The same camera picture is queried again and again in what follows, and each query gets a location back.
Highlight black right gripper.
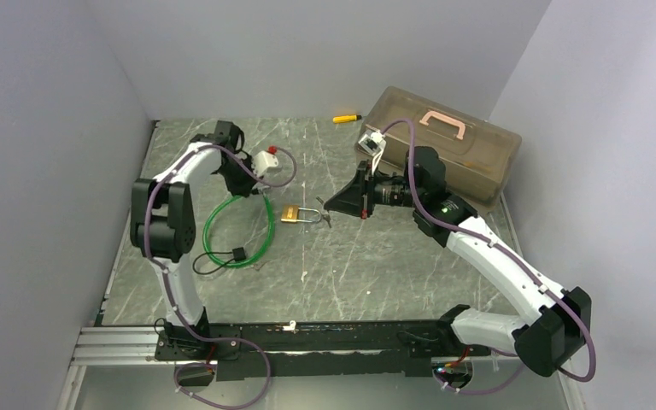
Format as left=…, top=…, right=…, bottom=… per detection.
left=325, top=159, right=424, bottom=219

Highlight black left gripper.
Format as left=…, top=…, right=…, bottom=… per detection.
left=217, top=155, right=265, bottom=197

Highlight brass padlock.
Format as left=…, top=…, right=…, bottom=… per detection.
left=280, top=204, right=323, bottom=224

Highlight green cable lock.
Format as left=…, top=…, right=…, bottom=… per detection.
left=202, top=194, right=277, bottom=269

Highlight silver key bunch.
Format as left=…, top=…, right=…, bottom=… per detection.
left=316, top=196, right=332, bottom=229

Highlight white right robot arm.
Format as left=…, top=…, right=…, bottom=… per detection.
left=324, top=146, right=592, bottom=377

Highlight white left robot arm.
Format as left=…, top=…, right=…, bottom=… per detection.
left=130, top=120, right=256, bottom=359

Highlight yellow screwdriver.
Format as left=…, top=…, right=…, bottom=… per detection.
left=332, top=114, right=362, bottom=124

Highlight translucent brown toolbox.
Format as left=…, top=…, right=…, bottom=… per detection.
left=358, top=86, right=522, bottom=216

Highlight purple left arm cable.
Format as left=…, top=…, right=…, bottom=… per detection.
left=143, top=143, right=299, bottom=410

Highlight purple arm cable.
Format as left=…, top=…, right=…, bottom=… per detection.
left=143, top=143, right=299, bottom=410
left=378, top=117, right=597, bottom=396

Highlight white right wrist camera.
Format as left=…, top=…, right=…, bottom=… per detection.
left=358, top=131, right=386, bottom=174

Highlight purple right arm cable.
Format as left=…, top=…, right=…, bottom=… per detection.
left=378, top=117, right=597, bottom=396

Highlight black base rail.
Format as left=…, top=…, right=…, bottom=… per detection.
left=155, top=319, right=489, bottom=381

